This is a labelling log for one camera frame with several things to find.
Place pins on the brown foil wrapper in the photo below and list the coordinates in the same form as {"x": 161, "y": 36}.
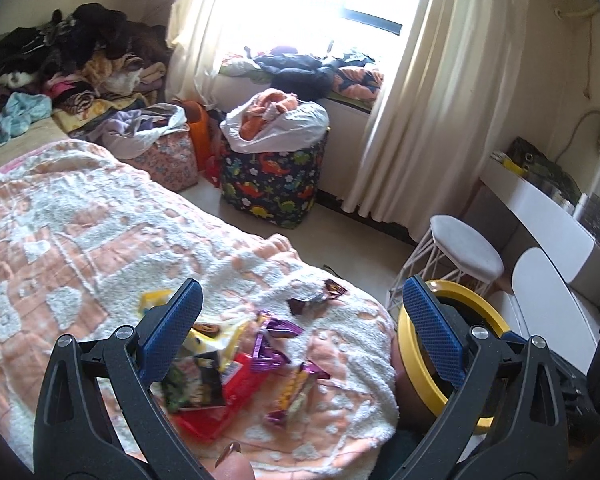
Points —
{"x": 334, "y": 290}

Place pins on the maroon wrapper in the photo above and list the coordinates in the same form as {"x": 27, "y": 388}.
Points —
{"x": 300, "y": 306}

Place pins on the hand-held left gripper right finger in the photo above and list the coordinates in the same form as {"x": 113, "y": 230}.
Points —
{"x": 432, "y": 325}

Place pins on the floral fabric storage bag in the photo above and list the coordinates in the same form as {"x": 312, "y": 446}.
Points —
{"x": 170, "y": 160}

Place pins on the red package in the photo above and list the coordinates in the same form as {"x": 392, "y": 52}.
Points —
{"x": 210, "y": 417}

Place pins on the orange bag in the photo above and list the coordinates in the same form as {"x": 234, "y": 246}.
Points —
{"x": 197, "y": 130}

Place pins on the yellow white snack wrapper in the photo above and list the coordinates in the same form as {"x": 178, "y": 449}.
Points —
{"x": 215, "y": 338}

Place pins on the white wall pipe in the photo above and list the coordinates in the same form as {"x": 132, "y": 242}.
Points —
{"x": 580, "y": 11}

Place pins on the window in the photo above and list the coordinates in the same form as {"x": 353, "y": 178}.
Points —
{"x": 375, "y": 20}

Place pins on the white round stool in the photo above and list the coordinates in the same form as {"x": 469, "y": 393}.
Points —
{"x": 462, "y": 247}

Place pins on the dinosaur print storage basket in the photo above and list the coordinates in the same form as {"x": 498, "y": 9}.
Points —
{"x": 270, "y": 185}

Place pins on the person's left hand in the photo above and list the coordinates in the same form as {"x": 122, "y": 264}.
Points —
{"x": 235, "y": 472}

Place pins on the small yellow wrapper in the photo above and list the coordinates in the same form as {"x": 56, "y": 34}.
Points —
{"x": 152, "y": 300}

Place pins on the red bag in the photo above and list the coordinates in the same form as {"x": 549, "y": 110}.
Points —
{"x": 214, "y": 165}

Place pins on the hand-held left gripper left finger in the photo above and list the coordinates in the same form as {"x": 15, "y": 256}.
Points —
{"x": 175, "y": 330}

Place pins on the windowsill clothes pile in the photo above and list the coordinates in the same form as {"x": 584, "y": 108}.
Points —
{"x": 300, "y": 67}

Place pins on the light blue garment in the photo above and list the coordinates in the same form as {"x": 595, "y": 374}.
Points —
{"x": 15, "y": 115}

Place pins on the gold purple wrapper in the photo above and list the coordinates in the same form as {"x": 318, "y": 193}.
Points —
{"x": 295, "y": 395}

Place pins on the pile of dark clothes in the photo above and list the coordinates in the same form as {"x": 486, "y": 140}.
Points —
{"x": 90, "y": 30}

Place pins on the yellow-rimmed black trash bin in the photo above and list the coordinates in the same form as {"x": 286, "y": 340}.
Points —
{"x": 411, "y": 360}

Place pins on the white vanity desk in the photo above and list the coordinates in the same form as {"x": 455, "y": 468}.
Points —
{"x": 545, "y": 220}

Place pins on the lavender white clothes bundle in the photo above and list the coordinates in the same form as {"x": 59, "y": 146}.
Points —
{"x": 130, "y": 125}

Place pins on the green black snack packet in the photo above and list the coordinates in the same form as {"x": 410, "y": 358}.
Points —
{"x": 190, "y": 380}

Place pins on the white bag of clothes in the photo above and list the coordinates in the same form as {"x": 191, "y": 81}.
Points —
{"x": 300, "y": 120}

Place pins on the camouflage bag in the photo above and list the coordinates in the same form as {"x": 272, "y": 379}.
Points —
{"x": 540, "y": 170}

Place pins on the peach white blanket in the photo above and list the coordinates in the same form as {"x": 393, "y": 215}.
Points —
{"x": 80, "y": 240}

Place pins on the cream curtain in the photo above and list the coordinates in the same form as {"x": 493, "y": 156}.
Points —
{"x": 195, "y": 35}
{"x": 430, "y": 110}

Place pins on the beige bed sheet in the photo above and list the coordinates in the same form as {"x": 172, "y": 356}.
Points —
{"x": 35, "y": 145}

